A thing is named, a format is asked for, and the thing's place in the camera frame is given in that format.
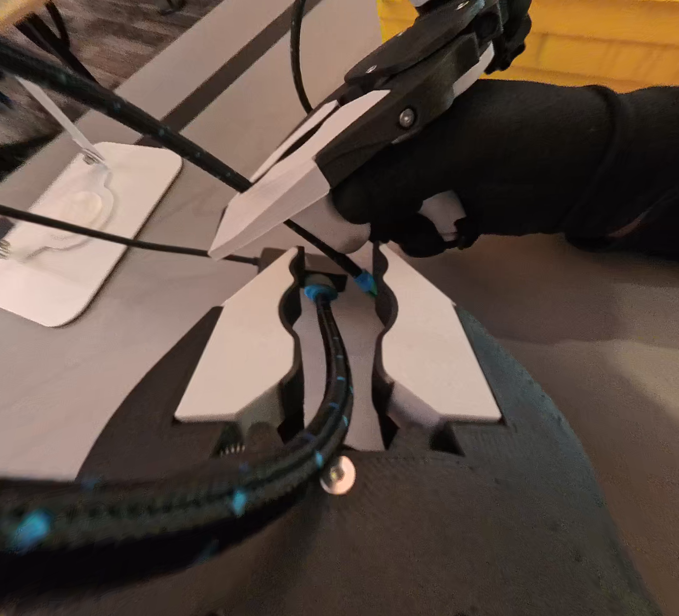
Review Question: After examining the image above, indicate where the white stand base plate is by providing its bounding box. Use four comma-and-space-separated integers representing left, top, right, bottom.
0, 141, 184, 328

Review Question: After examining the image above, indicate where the person's right hand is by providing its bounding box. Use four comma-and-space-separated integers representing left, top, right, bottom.
330, 78, 619, 259

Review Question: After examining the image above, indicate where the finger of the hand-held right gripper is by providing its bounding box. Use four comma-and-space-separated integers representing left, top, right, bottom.
208, 90, 392, 261
248, 99, 350, 184

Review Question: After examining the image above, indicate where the black braided hdmi cable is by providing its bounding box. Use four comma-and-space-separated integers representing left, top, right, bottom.
0, 41, 378, 569

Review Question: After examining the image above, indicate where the thin black braided cable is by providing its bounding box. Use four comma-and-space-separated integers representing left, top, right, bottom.
290, 0, 406, 116

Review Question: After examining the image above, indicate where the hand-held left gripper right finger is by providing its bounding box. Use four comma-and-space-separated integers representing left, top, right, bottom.
371, 244, 503, 430

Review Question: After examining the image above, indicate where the yellow plastic bin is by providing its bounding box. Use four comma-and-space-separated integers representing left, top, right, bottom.
375, 0, 679, 95

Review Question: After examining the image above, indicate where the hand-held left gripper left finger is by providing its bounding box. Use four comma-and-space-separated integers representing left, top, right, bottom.
174, 246, 307, 428

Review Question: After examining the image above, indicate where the black hub cable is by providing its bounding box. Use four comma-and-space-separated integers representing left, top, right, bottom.
0, 204, 262, 263

